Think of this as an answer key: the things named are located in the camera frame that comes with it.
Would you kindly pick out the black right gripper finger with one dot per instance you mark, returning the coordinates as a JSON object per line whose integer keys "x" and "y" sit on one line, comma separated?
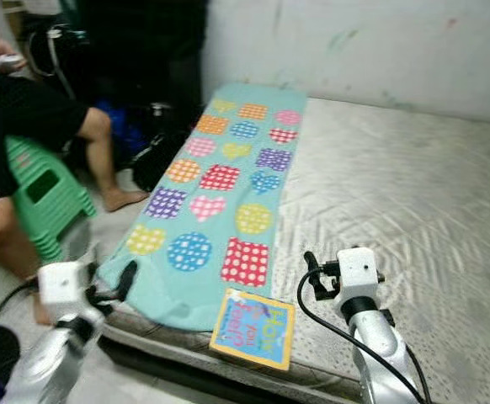
{"x": 311, "y": 268}

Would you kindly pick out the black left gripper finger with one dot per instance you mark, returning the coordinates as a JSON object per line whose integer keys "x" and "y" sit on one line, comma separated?
{"x": 127, "y": 278}

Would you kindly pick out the yellow blue children's book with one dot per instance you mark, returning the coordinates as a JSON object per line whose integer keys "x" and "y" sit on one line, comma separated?
{"x": 252, "y": 330}

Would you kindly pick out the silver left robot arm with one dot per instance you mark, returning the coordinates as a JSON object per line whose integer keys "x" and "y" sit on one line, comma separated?
{"x": 51, "y": 370}

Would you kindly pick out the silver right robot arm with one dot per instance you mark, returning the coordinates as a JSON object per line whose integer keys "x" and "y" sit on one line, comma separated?
{"x": 380, "y": 345}

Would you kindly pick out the white quilted mattress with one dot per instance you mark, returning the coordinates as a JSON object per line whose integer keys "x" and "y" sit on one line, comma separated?
{"x": 388, "y": 210}

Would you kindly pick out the teal blanket with colourful shapes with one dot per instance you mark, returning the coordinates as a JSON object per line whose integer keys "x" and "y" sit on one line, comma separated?
{"x": 211, "y": 227}

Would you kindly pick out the green plastic stool stack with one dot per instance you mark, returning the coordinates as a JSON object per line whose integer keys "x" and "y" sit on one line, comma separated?
{"x": 47, "y": 198}

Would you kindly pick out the black bag with white lettering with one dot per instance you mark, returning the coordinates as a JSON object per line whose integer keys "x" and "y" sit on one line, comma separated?
{"x": 161, "y": 160}

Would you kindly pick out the blue bag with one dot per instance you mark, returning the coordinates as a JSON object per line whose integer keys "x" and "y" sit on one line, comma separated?
{"x": 119, "y": 126}

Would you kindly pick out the seated person in black shorts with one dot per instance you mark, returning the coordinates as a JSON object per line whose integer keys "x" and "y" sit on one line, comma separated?
{"x": 18, "y": 118}

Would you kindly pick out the white handheld controller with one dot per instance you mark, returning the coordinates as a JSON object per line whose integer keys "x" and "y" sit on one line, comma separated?
{"x": 11, "y": 61}

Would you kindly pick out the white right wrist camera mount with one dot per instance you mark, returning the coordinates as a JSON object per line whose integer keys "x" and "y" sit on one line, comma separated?
{"x": 357, "y": 269}

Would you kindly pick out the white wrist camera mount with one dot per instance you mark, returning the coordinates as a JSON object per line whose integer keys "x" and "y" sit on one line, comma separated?
{"x": 64, "y": 284}
{"x": 357, "y": 269}

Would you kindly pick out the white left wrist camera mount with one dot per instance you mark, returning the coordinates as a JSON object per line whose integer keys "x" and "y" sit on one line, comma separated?
{"x": 64, "y": 284}

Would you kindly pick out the black bed frame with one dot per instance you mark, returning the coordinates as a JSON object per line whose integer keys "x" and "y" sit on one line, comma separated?
{"x": 161, "y": 370}

